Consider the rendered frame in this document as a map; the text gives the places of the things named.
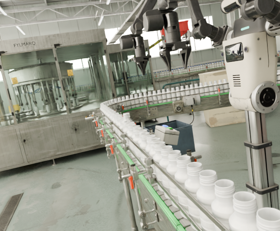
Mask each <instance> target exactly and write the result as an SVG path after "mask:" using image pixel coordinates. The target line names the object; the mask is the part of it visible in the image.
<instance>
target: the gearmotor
mask: <svg viewBox="0 0 280 231"><path fill-rule="evenodd" d="M200 104H201V97H200V95H199V94H197V95H191V96H186V97H182V100H178V101H174V102H173V108H174V113H175V115H177V114H178V113H184V107H189V106H191V107H193V106H194V105H200ZM192 113H193V108H192ZM193 115H194V114H193ZM193 120H194V116H193ZM192 122H193V121H192ZM190 124H191V123H190Z"/></svg>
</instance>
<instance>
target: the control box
mask: <svg viewBox="0 0 280 231"><path fill-rule="evenodd" d="M154 134H155V135H156V137H157V138H160V140H161V142H165V145H166V146H167V145H169V144H170V145H177V144H178V139H179V131H176V130H174V129H168V128H167V127H164V126H158V125H157V126H156V127H155V133H154Z"/></svg>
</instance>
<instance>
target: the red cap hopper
mask: <svg viewBox="0 0 280 231"><path fill-rule="evenodd" d="M188 21H189V20H186V21H180V22H179V29H180V35H181V37H182V36H183V35H185V39H182V40H181V41H184V40H185V41H186V40H189V41H190V32H189V30H190V29H189V26H188ZM160 34H161V36H164V37H165V33H164V27H163V29H162V30H160ZM187 34H188V38H187ZM162 44H166V40H163V41H162ZM189 46H191V41H190V44H189ZM190 59H191V60H190ZM178 60H181V58H178V59H172V60H171V61H178ZM190 62H191V63H190ZM188 63H189V68H190V66H191V65H192V66H194V62H193V55H192V50H191V53H190V56H189V59H188ZM171 67H173V68H174V67H176V66H175V65H173V64H172V63H171ZM171 88H172V85H169V90H170V91H171Z"/></svg>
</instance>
